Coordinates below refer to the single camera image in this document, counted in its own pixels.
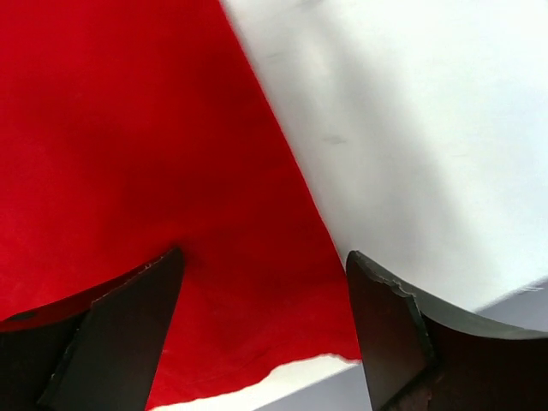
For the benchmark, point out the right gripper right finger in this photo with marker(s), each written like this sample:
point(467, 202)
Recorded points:
point(420, 352)

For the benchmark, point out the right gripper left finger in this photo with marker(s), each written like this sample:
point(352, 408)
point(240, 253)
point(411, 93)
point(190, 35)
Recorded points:
point(96, 350)

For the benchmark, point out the red trousers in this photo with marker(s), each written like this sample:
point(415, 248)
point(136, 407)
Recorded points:
point(132, 127)

